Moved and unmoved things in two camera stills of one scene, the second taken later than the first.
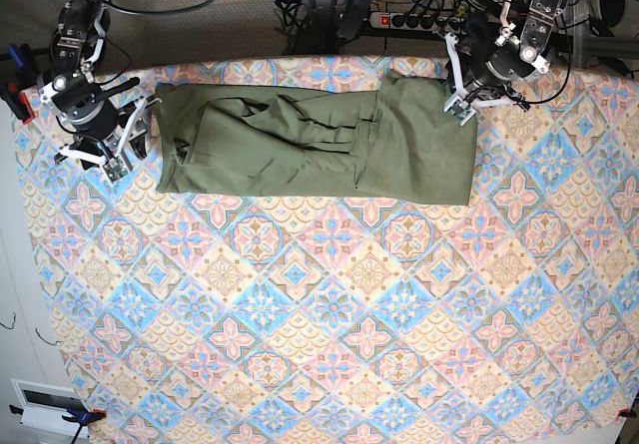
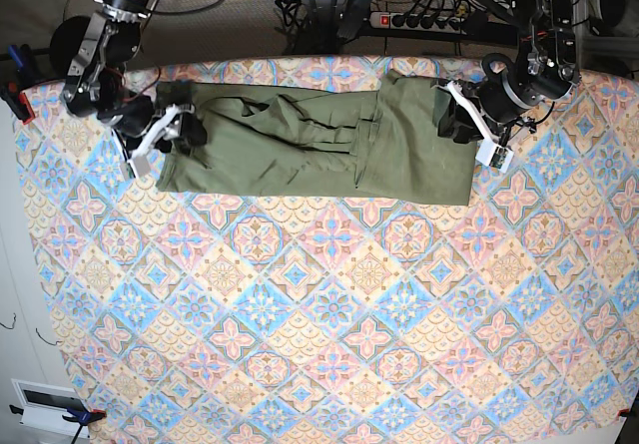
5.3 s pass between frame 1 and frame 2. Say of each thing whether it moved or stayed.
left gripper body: moved
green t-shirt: stayed
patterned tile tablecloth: stayed
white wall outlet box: stayed
